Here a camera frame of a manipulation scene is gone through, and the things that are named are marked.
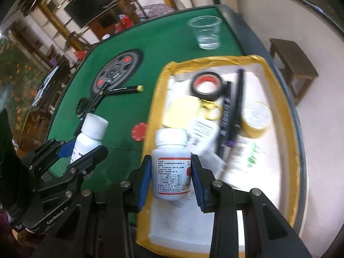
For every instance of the gold metal clip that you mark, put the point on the gold metal clip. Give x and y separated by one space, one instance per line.
212 113

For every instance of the dark side table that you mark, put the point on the dark side table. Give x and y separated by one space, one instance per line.
48 86

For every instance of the black pen with yellow end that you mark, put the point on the black pen with yellow end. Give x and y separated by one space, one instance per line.
123 89

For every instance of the yellow cap white bottle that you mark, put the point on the yellow cap white bottle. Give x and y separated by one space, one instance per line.
256 118

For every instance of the black television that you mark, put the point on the black television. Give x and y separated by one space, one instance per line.
96 2

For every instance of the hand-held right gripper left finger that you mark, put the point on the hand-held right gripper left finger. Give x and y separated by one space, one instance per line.
143 182

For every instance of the thin black pen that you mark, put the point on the thin black pen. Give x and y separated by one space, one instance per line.
225 110

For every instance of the dark blue pen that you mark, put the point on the dark blue pen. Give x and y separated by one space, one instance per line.
94 103

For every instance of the red poker chip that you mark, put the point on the red poker chip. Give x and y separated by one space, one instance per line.
139 132

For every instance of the clear plastic cup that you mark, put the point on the clear plastic cup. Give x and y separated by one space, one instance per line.
208 40

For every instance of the round black table centre panel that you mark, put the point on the round black table centre panel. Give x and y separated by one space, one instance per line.
118 64

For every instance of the black round lid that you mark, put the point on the black round lid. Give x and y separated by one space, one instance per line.
83 107

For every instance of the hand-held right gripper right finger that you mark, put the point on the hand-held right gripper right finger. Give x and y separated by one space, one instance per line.
199 188

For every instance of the black pen with purple caps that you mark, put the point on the black pen with purple caps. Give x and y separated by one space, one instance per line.
237 104

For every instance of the person's left forearm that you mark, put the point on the person's left forearm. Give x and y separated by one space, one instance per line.
5 236

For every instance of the wooden stool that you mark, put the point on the wooden stool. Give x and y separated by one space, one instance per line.
293 67

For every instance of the white tray with yellow tape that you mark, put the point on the white tray with yellow tape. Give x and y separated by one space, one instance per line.
172 225

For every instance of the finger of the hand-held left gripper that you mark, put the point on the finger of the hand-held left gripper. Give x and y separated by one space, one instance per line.
65 149
90 158

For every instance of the black tape roll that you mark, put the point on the black tape roll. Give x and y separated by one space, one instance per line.
207 95

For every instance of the patterned cloth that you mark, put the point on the patterned cloth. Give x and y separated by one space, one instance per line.
154 8

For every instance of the gold metal shelf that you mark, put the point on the gold metal shelf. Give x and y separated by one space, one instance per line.
61 29

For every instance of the pale yellow round lid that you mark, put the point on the pale yellow round lid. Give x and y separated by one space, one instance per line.
180 111

